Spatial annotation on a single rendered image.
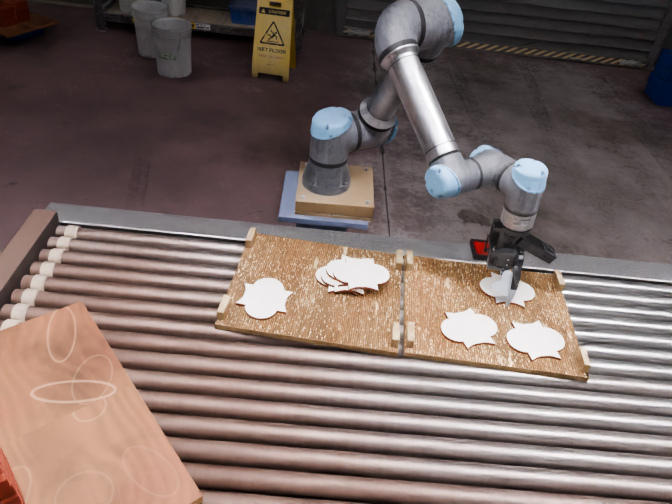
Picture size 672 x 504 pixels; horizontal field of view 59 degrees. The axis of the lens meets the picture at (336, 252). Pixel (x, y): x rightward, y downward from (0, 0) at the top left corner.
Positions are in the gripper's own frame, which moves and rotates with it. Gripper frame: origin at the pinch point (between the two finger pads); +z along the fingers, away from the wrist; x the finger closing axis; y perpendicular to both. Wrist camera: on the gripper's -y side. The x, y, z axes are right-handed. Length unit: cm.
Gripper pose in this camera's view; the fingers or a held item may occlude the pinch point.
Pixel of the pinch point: (507, 288)
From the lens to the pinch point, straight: 155.5
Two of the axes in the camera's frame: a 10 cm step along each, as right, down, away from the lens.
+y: -10.0, -0.8, 0.5
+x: -0.9, 6.1, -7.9
